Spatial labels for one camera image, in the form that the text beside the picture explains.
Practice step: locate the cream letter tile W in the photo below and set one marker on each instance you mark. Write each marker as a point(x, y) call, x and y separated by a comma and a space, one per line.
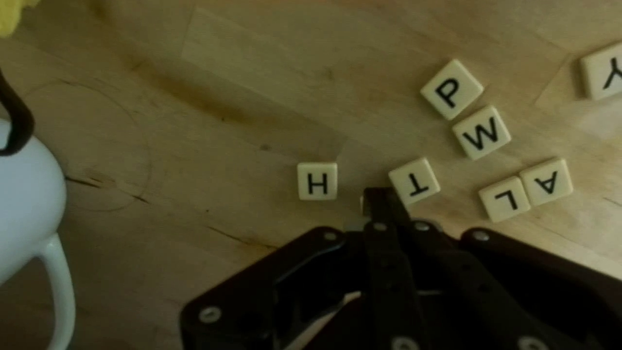
point(481, 132)

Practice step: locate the cream letter tile L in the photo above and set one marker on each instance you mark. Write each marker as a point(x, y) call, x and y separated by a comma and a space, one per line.
point(504, 198)

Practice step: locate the yellow banana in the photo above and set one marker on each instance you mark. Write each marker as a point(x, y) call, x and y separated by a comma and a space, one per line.
point(22, 123)

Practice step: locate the white mug with plain rim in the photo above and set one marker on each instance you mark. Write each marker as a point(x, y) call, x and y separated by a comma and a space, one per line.
point(26, 206)

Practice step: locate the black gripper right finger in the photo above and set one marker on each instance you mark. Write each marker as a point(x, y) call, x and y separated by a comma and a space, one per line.
point(518, 278)

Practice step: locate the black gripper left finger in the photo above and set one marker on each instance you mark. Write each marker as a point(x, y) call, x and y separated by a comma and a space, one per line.
point(389, 284)

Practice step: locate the cream letter tile H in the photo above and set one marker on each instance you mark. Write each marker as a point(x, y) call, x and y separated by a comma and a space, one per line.
point(317, 181)

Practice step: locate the cream letter tile P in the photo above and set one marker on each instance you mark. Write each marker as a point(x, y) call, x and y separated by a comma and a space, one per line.
point(452, 89)

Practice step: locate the cream letter tile Y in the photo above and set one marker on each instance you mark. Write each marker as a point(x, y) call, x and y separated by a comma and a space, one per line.
point(603, 70)

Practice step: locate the cream letter tile A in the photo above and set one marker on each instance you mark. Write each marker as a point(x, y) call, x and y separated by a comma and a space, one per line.
point(547, 181)

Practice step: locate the cream letter tile T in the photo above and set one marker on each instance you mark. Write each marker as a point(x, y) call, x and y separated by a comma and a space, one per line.
point(415, 181)

